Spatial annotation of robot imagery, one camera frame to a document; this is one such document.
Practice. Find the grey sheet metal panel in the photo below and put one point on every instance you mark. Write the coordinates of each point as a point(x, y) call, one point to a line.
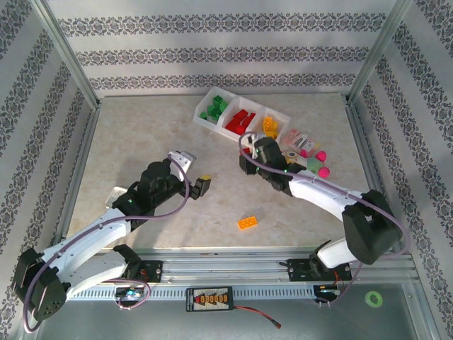
point(106, 326)

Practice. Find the yellow long lego brick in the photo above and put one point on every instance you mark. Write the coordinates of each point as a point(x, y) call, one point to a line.
point(272, 134)

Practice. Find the white three-compartment plastic container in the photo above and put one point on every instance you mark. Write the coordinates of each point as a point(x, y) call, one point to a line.
point(281, 118)

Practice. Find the yellow small lego brick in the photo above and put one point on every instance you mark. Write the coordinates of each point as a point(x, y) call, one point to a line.
point(275, 127)

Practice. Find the aluminium frame side rail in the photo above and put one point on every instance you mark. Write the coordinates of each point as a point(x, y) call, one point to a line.
point(86, 141)
point(364, 141)

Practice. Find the orange long lego brick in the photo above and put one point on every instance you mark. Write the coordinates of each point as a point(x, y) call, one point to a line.
point(247, 223)

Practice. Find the green sloped lego brick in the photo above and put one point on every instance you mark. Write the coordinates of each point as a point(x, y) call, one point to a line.
point(203, 115)

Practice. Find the pink pompom green toy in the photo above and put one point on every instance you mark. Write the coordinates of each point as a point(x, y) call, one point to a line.
point(322, 171)

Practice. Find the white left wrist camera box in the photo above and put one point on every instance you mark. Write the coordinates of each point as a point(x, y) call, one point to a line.
point(180, 161)

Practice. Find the pink stapler blister card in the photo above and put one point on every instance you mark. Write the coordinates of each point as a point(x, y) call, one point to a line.
point(289, 134)

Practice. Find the green square lego brick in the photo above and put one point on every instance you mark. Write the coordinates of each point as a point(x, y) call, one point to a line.
point(218, 100)

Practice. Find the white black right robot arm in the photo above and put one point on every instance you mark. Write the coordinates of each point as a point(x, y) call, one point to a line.
point(318, 191)

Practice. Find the small controller circuit board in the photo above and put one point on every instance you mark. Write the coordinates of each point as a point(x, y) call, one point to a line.
point(327, 290)
point(129, 293)

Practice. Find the pink white mini stapler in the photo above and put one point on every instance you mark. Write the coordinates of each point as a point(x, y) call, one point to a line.
point(300, 141)

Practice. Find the aluminium frame post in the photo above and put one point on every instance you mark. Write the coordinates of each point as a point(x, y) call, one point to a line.
point(69, 53)
point(376, 53)

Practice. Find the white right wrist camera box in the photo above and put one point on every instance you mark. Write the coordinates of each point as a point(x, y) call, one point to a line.
point(256, 138)

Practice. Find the white square plate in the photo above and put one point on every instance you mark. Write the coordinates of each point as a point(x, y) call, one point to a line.
point(116, 197)

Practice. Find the green tape roll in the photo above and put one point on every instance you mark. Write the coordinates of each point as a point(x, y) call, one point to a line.
point(367, 299)

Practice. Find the black power distribution board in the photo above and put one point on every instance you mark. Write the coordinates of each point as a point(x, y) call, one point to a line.
point(209, 299)

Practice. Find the white staple box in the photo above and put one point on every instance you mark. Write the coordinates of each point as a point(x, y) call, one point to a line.
point(309, 144)

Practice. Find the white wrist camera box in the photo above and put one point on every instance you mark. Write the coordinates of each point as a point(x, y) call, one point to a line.
point(256, 138)
point(180, 161)

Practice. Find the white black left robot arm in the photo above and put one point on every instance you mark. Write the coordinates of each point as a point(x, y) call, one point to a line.
point(88, 237)

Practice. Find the yellow square lego brick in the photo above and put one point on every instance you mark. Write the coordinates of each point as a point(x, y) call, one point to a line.
point(267, 121)

